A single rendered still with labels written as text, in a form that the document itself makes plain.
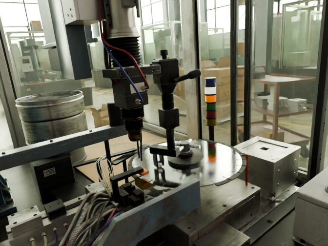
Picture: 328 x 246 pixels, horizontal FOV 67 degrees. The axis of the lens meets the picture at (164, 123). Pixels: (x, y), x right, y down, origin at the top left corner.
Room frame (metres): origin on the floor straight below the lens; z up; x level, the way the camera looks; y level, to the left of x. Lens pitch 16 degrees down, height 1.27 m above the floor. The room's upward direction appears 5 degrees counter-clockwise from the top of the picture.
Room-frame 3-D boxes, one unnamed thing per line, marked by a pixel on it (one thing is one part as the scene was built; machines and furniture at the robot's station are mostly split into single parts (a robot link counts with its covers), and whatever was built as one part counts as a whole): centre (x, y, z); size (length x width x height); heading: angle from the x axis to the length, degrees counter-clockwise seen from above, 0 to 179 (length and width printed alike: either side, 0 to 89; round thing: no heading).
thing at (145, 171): (0.58, 0.10, 0.95); 0.10 x 0.03 x 0.07; 126
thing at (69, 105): (1.22, 0.54, 0.93); 0.31 x 0.31 x 0.36
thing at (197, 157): (0.70, -0.06, 0.96); 0.11 x 0.11 x 0.03
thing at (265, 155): (0.85, -0.36, 0.82); 0.18 x 0.18 x 0.15; 36
